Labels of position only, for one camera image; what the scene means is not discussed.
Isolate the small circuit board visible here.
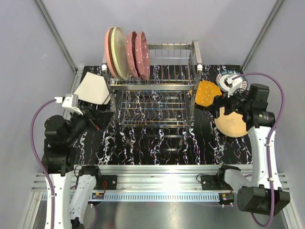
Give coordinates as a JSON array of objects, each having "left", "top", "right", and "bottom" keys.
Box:
[
  {"left": 91, "top": 192, "right": 104, "bottom": 200},
  {"left": 219, "top": 193, "right": 235, "bottom": 204}
]

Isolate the pink round plate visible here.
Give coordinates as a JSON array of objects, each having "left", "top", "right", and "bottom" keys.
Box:
[{"left": 104, "top": 27, "right": 119, "bottom": 79}]

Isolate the cream round plate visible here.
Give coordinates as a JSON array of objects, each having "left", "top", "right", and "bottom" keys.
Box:
[{"left": 111, "top": 26, "right": 131, "bottom": 80}]

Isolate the black mounting plate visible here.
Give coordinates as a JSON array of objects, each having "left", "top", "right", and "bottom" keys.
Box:
[
  {"left": 200, "top": 175, "right": 232, "bottom": 191},
  {"left": 95, "top": 175, "right": 118, "bottom": 190}
]

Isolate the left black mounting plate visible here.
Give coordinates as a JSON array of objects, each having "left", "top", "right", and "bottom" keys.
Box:
[{"left": 95, "top": 175, "right": 118, "bottom": 190}]

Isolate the left aluminium frame post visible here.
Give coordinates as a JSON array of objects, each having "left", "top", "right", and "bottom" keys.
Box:
[{"left": 33, "top": 0, "right": 84, "bottom": 74}]

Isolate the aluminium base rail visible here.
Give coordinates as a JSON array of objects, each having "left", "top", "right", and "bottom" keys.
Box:
[{"left": 30, "top": 164, "right": 290, "bottom": 202}]

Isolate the beige tan round plate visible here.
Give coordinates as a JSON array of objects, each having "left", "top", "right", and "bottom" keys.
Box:
[{"left": 214, "top": 107, "right": 247, "bottom": 138}]

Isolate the square black-rimmed plate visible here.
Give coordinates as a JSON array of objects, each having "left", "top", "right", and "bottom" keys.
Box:
[{"left": 73, "top": 72, "right": 110, "bottom": 105}]

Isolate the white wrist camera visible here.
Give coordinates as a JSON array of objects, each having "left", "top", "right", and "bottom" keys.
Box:
[
  {"left": 224, "top": 74, "right": 243, "bottom": 98},
  {"left": 54, "top": 94, "right": 83, "bottom": 115}
]

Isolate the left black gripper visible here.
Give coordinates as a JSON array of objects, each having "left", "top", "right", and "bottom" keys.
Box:
[{"left": 64, "top": 105, "right": 114, "bottom": 145}]

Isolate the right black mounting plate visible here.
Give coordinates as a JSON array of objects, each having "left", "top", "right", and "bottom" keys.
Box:
[{"left": 200, "top": 175, "right": 232, "bottom": 191}]

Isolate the aluminium frame post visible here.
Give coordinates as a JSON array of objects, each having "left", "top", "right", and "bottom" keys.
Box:
[
  {"left": 241, "top": 0, "right": 285, "bottom": 72},
  {"left": 33, "top": 0, "right": 84, "bottom": 74}
]

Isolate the stainless steel dish rack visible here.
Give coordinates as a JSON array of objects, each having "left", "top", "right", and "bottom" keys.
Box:
[{"left": 102, "top": 40, "right": 203, "bottom": 130}]

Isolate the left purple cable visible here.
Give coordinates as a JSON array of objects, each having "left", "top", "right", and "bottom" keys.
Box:
[{"left": 31, "top": 98, "right": 98, "bottom": 229}]

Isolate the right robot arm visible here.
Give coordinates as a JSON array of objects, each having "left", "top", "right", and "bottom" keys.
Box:
[{"left": 212, "top": 83, "right": 290, "bottom": 216}]

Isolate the yellow dotted plate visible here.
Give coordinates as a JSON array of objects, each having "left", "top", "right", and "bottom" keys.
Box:
[{"left": 194, "top": 81, "right": 222, "bottom": 107}]

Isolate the pink dotted plate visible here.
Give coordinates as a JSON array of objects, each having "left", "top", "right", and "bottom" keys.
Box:
[
  {"left": 126, "top": 31, "right": 140, "bottom": 79},
  {"left": 135, "top": 31, "right": 150, "bottom": 80}
]

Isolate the right small circuit board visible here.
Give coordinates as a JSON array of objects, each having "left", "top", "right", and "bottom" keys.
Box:
[{"left": 219, "top": 193, "right": 235, "bottom": 204}]

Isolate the right aluminium frame post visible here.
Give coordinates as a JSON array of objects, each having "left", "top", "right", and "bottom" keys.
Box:
[{"left": 241, "top": 0, "right": 285, "bottom": 72}]

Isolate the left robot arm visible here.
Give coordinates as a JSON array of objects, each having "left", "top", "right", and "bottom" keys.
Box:
[{"left": 42, "top": 107, "right": 113, "bottom": 229}]

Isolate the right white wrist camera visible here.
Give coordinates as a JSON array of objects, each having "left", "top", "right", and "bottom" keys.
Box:
[{"left": 224, "top": 74, "right": 243, "bottom": 98}]

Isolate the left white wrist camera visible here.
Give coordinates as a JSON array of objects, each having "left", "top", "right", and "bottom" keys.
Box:
[{"left": 54, "top": 94, "right": 83, "bottom": 115}]

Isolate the teal-rimmed lettered plate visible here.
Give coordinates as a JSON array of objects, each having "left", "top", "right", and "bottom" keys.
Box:
[{"left": 216, "top": 70, "right": 248, "bottom": 92}]

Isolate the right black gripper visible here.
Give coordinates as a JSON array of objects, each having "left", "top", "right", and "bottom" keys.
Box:
[{"left": 206, "top": 85, "right": 252, "bottom": 119}]

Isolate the left small circuit board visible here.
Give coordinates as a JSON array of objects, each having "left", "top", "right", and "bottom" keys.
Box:
[{"left": 91, "top": 192, "right": 104, "bottom": 200}]

